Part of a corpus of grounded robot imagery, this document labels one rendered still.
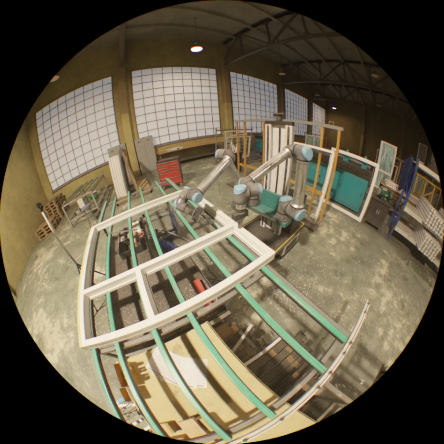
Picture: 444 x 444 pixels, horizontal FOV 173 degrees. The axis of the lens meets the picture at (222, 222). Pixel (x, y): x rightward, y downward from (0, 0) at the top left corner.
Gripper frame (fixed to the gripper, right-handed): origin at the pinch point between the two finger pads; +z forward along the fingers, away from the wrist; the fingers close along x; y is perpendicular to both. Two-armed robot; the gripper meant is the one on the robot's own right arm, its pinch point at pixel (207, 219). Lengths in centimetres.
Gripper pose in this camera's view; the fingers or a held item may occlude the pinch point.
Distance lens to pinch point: 133.2
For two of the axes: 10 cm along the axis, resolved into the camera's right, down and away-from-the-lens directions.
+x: 4.8, -8.6, -1.9
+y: 0.3, 2.3, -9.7
